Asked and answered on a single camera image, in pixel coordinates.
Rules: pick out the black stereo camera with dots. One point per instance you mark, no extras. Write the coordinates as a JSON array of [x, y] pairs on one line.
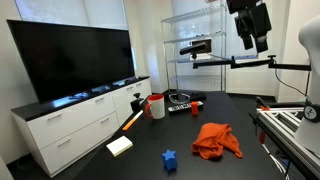
[[195, 47]]

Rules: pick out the flat black pouch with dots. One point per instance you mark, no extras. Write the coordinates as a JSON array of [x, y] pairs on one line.
[[198, 96]]

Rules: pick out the orange clamp on frame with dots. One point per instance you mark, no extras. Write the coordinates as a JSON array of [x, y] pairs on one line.
[[264, 107]]

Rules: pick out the aluminium frame rails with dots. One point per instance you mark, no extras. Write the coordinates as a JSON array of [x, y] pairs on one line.
[[283, 125]]

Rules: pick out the orange and white marker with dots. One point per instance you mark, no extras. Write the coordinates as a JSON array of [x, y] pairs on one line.
[[132, 120]]

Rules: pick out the small orange block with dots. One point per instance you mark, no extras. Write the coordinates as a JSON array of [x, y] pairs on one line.
[[194, 109]]

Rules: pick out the white mug red inside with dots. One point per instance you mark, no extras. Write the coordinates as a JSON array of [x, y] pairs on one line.
[[157, 107]]

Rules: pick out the white cabinet black top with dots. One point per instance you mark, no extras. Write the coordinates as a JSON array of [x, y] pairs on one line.
[[76, 130]]

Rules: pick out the large black television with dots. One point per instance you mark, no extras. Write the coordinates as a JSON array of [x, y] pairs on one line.
[[73, 60]]

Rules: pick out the small red clip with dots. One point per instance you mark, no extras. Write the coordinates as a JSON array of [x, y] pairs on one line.
[[262, 137]]

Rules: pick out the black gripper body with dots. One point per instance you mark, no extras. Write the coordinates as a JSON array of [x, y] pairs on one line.
[[243, 6]]

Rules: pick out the blue star block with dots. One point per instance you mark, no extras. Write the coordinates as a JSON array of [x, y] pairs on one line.
[[169, 160]]

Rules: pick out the white sticky note pad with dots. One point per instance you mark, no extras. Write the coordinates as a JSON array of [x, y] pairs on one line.
[[119, 146]]

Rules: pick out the orange cloth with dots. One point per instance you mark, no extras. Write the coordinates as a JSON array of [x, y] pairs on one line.
[[213, 140]]

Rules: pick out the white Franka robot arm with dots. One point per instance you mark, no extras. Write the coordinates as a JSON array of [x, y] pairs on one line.
[[310, 140]]

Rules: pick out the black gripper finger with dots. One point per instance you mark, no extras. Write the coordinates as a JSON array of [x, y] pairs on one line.
[[261, 23], [245, 31]]

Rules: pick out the black knob clamp mount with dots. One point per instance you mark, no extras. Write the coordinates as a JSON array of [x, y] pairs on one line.
[[136, 104]]

